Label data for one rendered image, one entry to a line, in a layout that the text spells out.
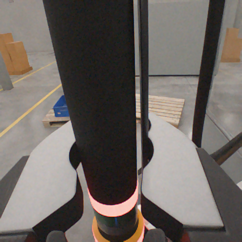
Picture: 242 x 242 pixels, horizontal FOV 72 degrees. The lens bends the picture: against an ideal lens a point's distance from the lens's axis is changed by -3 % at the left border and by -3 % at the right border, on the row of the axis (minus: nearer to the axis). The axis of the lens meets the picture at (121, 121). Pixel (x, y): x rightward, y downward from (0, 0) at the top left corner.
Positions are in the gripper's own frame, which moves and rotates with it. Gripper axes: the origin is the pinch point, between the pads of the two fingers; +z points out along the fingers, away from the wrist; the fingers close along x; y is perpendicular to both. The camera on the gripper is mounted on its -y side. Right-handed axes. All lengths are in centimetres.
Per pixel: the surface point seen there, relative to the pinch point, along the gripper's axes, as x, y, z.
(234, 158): 70, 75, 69
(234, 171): 70, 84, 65
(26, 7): -618, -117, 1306
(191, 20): 196, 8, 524
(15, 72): -448, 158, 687
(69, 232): -59, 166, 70
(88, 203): -45, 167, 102
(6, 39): -455, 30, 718
